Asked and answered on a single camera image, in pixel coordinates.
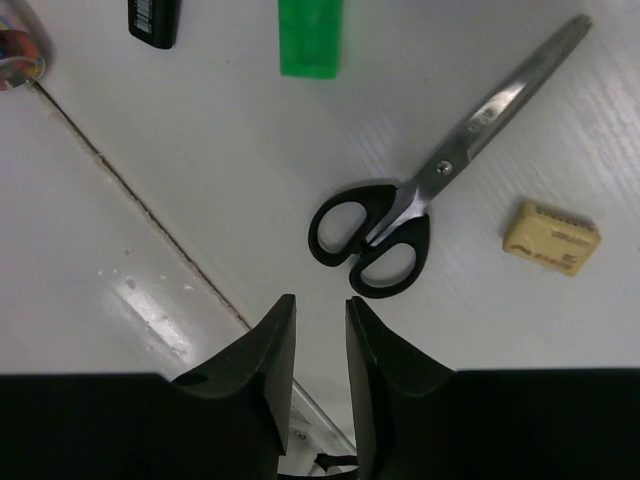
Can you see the black handled scissors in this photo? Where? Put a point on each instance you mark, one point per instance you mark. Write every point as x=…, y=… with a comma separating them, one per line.
x=398, y=214

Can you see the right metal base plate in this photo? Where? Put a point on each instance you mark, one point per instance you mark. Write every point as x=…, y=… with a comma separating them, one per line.
x=312, y=432

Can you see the pink cap black highlighter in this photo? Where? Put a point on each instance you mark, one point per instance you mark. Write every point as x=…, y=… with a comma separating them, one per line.
x=154, y=22

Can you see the tan eraser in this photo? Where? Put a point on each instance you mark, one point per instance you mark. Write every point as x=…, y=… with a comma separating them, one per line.
x=551, y=238

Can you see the pink lid clip jar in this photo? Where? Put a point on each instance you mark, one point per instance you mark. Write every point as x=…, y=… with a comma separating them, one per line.
x=26, y=48

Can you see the green cap black highlighter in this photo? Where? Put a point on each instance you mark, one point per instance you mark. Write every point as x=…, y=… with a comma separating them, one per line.
x=310, y=34

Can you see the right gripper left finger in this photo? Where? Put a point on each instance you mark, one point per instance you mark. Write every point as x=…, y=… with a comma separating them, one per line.
x=227, y=418

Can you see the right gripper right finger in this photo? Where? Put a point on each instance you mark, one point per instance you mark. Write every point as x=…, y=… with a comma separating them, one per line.
x=415, y=418

